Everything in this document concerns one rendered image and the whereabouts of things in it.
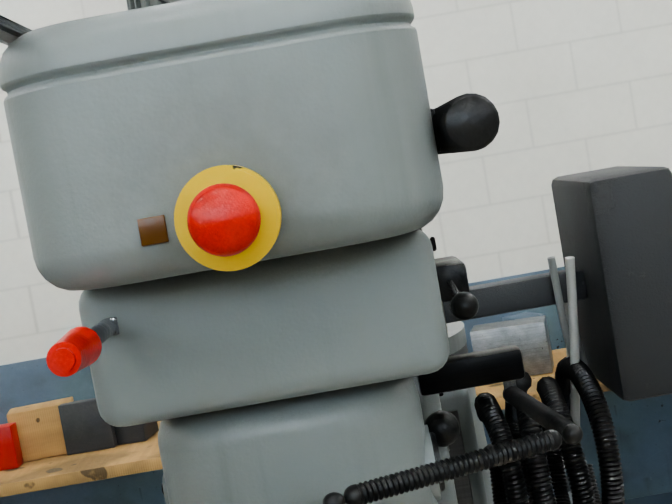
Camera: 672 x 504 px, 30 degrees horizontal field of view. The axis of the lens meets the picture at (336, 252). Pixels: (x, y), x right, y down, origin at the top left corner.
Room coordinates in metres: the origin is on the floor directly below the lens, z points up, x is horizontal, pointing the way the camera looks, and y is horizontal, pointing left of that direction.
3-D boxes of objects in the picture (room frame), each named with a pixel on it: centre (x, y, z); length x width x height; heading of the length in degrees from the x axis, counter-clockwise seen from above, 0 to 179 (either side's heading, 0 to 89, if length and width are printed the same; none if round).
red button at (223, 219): (0.69, 0.06, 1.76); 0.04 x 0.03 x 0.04; 90
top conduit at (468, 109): (0.98, -0.09, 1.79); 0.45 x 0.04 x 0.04; 0
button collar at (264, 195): (0.72, 0.06, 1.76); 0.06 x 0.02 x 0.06; 90
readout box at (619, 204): (1.24, -0.28, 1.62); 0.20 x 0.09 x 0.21; 0
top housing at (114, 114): (0.96, 0.05, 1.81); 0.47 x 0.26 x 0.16; 0
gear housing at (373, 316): (0.99, 0.05, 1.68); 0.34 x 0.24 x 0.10; 0
